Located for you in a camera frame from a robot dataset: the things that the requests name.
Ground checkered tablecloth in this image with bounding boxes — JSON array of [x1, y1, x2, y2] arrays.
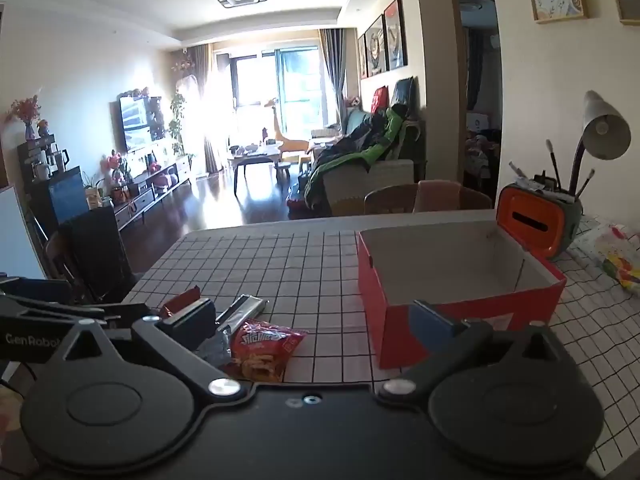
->
[[122, 215, 640, 480]]

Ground pink cloth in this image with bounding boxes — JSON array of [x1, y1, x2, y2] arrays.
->
[[414, 180, 463, 213]]

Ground red cardboard shoe box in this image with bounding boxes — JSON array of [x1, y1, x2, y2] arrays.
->
[[356, 220, 568, 370]]

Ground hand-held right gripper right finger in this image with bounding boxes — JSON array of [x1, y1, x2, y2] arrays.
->
[[377, 300, 576, 406]]

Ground giraffe toy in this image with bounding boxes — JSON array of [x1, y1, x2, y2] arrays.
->
[[264, 97, 311, 163]]

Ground brown orange foil snack packet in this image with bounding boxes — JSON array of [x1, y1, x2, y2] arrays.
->
[[159, 285, 202, 318]]

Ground black snack packet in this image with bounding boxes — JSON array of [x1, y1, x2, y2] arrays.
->
[[197, 330, 233, 366]]

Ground dark framed wall picture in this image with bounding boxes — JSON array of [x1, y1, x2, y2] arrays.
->
[[365, 15, 388, 77], [384, 0, 408, 71]]

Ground beige sofa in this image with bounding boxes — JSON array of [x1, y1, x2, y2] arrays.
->
[[320, 120, 426, 216]]

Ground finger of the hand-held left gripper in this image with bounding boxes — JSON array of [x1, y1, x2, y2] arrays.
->
[[0, 294, 151, 331], [0, 276, 73, 307]]

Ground colourful printed plastic bag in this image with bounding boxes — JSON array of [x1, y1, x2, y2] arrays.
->
[[575, 217, 640, 296]]

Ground long dark paintbrush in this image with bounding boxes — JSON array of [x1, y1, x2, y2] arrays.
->
[[546, 140, 562, 191]]

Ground coffee table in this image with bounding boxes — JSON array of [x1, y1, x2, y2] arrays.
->
[[227, 142, 283, 196]]

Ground blue cabinet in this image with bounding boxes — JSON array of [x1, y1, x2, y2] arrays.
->
[[27, 165, 91, 226]]

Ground white board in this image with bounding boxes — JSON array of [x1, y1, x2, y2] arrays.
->
[[0, 185, 48, 281]]

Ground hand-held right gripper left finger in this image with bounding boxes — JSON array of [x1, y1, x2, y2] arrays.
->
[[50, 298, 248, 403]]

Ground black chair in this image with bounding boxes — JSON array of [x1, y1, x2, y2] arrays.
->
[[45, 205, 138, 306]]

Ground green houseplant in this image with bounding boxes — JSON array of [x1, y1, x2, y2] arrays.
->
[[167, 90, 187, 156]]

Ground red chips packet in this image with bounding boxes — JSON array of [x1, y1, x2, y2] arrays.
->
[[220, 320, 308, 383]]

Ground red flowers in vase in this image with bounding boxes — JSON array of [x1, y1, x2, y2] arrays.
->
[[7, 95, 43, 141]]

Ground green black jacket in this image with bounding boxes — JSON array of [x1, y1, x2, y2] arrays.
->
[[302, 102, 418, 211]]

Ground television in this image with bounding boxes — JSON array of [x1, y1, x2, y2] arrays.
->
[[118, 95, 153, 153]]

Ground wooden chair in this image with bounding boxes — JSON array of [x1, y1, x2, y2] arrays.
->
[[364, 182, 496, 216]]

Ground grey desk lamp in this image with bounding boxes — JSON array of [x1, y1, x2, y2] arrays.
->
[[570, 90, 632, 196]]

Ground dark cushion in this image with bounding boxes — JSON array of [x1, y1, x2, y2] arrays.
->
[[391, 76, 418, 111]]

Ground silver snack packet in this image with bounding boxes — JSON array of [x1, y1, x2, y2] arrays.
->
[[215, 294, 267, 333]]

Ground grey curtain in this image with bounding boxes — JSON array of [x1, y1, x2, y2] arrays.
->
[[192, 44, 221, 176], [319, 27, 347, 128]]

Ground short paintbrush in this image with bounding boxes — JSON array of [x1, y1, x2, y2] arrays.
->
[[575, 169, 596, 200]]

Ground orange tissue box holder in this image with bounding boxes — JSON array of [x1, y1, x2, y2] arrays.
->
[[496, 182, 583, 261]]

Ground television cabinet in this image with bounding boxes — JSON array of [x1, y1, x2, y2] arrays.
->
[[107, 152, 193, 231]]

